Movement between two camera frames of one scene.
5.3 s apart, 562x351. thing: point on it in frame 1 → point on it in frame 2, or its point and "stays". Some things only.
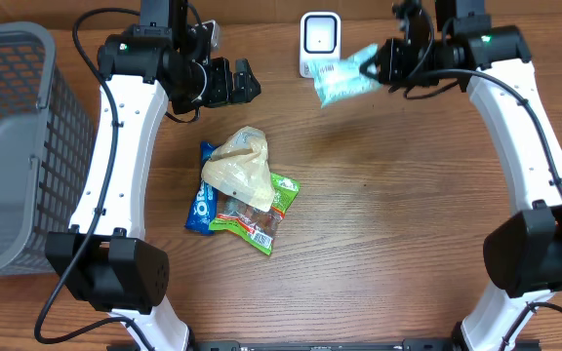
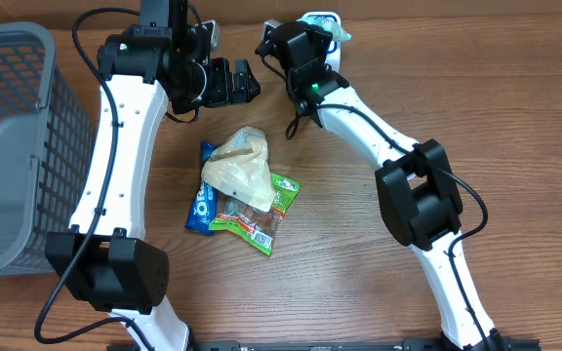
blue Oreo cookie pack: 206,206 stays
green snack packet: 254,224 stays
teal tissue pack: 338,79 → 328,24
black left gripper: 220,68 stays
